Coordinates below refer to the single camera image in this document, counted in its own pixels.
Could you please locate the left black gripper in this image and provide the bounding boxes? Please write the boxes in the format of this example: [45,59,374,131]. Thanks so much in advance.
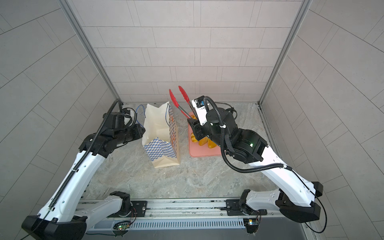
[113,123,149,146]

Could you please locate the brown oval bread roll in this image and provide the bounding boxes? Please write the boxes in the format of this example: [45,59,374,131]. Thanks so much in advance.
[207,139,217,149]

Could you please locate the blue checkered paper bag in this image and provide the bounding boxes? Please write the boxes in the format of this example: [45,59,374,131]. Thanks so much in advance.
[142,102,180,168]

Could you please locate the red metal tongs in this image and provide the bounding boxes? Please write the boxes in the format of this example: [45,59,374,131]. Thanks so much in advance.
[168,85,199,120]

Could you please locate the long yellow baguette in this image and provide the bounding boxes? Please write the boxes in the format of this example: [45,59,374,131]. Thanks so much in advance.
[199,137,208,146]

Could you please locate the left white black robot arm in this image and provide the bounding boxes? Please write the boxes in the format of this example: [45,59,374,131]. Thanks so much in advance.
[22,124,145,240]

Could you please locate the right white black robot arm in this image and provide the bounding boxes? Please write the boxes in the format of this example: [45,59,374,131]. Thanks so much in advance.
[188,107,323,223]

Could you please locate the small striped round bun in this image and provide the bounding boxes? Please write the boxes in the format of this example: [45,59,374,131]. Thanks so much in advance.
[191,133,198,143]

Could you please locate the pink plastic tray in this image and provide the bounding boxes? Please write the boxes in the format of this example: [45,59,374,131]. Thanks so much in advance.
[188,126,221,158]

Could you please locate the left green circuit board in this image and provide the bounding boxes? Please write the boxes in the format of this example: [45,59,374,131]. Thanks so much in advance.
[113,221,132,236]

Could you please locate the green circuit board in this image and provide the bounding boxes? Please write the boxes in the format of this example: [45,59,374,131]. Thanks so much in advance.
[113,221,132,236]
[243,218,260,234]

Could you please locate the right green circuit board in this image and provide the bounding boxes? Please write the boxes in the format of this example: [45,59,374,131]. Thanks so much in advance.
[243,218,260,234]

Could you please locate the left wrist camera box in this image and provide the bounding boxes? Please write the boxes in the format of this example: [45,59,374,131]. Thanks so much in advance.
[103,112,134,130]

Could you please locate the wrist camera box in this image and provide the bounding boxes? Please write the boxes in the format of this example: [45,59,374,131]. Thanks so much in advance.
[103,112,134,130]
[192,96,208,126]

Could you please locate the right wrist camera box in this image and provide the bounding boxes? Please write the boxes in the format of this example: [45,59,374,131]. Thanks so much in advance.
[192,96,208,126]

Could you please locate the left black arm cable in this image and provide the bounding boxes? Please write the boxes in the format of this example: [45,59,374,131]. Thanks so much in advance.
[19,98,139,240]

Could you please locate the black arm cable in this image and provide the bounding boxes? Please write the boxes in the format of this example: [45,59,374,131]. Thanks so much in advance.
[203,95,328,234]
[19,98,139,240]

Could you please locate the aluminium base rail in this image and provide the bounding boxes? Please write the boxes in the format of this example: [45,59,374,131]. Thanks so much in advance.
[77,198,283,236]

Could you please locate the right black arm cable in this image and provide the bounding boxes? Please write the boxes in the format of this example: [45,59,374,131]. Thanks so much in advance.
[203,95,328,234]

